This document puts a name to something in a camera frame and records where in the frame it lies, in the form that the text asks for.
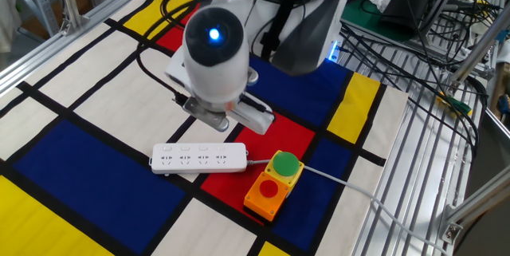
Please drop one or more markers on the white Franka Hand gripper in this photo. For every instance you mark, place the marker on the white Franka Hand gripper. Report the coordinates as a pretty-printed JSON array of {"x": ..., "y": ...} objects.
[{"x": 259, "y": 122}]

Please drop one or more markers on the white power strip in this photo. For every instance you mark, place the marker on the white power strip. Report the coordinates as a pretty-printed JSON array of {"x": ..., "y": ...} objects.
[{"x": 199, "y": 164}]

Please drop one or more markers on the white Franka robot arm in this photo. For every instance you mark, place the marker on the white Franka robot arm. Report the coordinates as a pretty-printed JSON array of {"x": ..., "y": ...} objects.
[{"x": 215, "y": 76}]

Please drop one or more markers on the yellow box with green button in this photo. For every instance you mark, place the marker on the yellow box with green button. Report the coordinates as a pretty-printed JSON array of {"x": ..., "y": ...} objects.
[{"x": 286, "y": 163}]

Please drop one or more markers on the orange box with red button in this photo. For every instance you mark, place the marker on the orange box with red button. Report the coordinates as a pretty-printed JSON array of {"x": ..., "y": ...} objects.
[{"x": 269, "y": 189}]

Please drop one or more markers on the green mat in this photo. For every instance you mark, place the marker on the green mat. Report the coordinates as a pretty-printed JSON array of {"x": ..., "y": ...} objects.
[{"x": 358, "y": 12}]

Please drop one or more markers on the crumpled white paper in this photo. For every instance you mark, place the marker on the crumpled white paper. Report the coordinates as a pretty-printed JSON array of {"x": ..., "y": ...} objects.
[{"x": 380, "y": 2}]

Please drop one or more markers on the colour block patterned cloth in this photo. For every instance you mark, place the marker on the colour block patterned cloth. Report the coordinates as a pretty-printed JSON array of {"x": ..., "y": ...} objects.
[{"x": 99, "y": 184}]

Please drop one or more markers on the black box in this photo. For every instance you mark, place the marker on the black box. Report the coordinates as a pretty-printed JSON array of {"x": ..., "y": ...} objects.
[{"x": 406, "y": 5}]

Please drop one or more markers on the green and yellow connector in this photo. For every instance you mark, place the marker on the green and yellow connector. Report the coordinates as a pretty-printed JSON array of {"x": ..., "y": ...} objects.
[{"x": 458, "y": 105}]

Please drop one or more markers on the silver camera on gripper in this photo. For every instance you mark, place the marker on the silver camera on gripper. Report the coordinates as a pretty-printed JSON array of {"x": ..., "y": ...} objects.
[{"x": 203, "y": 112}]

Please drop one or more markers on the aluminium frame rail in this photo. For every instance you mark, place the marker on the aluminium frame rail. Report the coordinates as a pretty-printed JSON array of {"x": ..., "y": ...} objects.
[{"x": 60, "y": 44}]

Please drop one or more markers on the aluminium bar with bracket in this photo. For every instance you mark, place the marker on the aluminium bar with bracket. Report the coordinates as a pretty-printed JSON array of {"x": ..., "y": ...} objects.
[{"x": 478, "y": 200}]

